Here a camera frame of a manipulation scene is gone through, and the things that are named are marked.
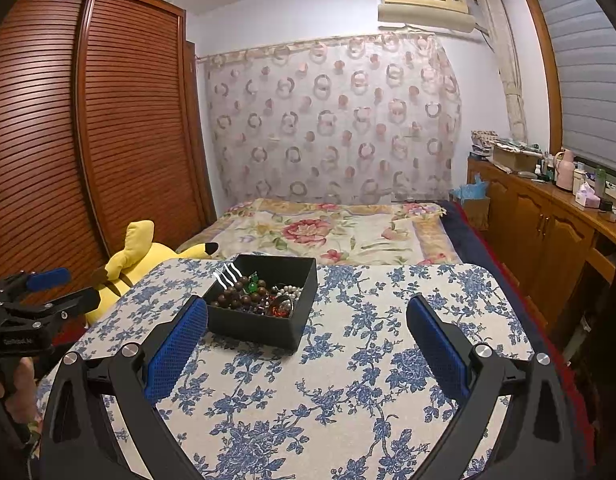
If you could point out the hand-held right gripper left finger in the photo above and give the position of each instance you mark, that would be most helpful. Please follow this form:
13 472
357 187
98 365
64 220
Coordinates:
178 345

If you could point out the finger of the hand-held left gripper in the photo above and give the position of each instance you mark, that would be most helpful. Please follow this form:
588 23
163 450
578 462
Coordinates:
50 278
73 302

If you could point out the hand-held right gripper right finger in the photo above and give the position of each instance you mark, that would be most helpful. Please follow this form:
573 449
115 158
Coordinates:
438 350

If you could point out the black storage box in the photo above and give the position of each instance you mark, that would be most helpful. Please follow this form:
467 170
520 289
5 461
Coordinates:
258 332

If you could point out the silver wavy hair clip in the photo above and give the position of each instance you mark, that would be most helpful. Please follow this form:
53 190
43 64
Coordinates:
227 274

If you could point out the green bead pendant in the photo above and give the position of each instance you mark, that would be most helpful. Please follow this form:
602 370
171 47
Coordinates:
250 288

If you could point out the silver bangle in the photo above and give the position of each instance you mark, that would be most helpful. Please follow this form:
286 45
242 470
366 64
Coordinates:
289 305

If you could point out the person's left hand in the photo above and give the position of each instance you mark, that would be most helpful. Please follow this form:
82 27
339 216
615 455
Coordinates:
25 385

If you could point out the blue floral tablecloth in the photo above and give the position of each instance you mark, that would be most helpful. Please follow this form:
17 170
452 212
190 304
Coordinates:
363 360

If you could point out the yellow plush toy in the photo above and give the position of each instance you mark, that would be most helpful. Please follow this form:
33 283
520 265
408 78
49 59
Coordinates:
138 255

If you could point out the wooden side cabinet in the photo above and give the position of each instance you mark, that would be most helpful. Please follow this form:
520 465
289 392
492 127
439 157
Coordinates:
538 240

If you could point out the cardboard box with blue bag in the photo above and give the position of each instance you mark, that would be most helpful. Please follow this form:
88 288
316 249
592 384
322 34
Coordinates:
473 200

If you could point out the brown wooden wardrobe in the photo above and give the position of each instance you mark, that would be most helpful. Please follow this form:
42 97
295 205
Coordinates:
113 135

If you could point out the open cardboard box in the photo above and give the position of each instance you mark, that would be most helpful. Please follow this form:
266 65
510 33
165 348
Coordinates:
513 160

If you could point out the pink tissue box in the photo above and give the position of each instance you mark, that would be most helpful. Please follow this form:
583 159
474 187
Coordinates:
586 197

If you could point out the pink thermos jug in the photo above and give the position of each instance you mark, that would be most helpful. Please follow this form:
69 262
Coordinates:
567 172

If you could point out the green bottle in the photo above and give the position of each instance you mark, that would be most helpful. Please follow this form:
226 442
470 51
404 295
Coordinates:
600 182

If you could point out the beige tied window curtain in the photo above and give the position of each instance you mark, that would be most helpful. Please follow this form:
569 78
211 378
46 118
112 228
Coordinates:
505 60

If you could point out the grey window blind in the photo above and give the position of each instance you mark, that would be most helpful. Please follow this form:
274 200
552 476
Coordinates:
588 70

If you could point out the wall air conditioner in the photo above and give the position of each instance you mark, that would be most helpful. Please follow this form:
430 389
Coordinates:
423 7

